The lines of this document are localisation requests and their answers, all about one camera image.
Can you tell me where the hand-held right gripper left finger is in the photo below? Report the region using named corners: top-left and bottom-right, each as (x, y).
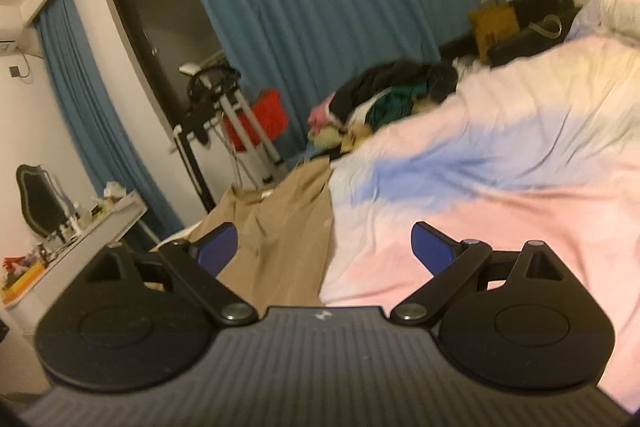
top-left (87, 222), bottom-right (258, 327)

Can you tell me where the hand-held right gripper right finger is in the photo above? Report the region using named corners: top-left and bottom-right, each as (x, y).
top-left (390, 221), bottom-right (566, 327)

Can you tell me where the tan hoodie with skeleton print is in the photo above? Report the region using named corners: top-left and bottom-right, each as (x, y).
top-left (190, 157), bottom-right (336, 308)

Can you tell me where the pile of mixed clothes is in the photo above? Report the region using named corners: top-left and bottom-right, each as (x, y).
top-left (306, 59), bottom-right (460, 154)

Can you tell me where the pastel tie-dye blanket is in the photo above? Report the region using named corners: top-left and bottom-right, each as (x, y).
top-left (150, 0), bottom-right (640, 413)

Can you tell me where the white tissue pack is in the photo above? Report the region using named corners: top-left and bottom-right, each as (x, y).
top-left (101, 181), bottom-right (127, 205)

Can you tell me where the white dressing table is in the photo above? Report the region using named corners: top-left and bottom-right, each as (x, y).
top-left (0, 189), bottom-right (149, 313)

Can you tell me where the row of cosmetic bottles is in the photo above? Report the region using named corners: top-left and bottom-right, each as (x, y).
top-left (47, 201), bottom-right (108, 244)

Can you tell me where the wavy black-framed mirror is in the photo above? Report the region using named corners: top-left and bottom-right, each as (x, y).
top-left (16, 164), bottom-right (70, 239)

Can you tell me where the narrow blue curtain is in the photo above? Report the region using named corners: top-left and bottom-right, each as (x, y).
top-left (32, 0), bottom-right (187, 240)

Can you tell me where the orange tray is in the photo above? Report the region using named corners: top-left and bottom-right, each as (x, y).
top-left (0, 256), bottom-right (45, 300)

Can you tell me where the yellow paper bag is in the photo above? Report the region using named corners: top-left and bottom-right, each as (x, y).
top-left (468, 0), bottom-right (521, 64)

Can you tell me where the dark window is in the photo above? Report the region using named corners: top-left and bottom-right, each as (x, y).
top-left (99, 0), bottom-right (241, 130)

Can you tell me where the black sofa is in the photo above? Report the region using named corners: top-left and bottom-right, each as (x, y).
top-left (439, 0), bottom-right (585, 68)

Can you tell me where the white air conditioner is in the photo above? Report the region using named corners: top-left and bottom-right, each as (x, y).
top-left (0, 26), bottom-right (28, 56)

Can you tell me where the tripod stand with cables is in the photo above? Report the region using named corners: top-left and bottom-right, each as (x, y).
top-left (177, 63), bottom-right (290, 185)

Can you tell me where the black handbag with white handle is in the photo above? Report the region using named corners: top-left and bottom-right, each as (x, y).
top-left (486, 14), bottom-right (565, 68)

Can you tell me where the dark wall socket with cable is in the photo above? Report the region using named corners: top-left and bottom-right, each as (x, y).
top-left (9, 49), bottom-right (35, 84)

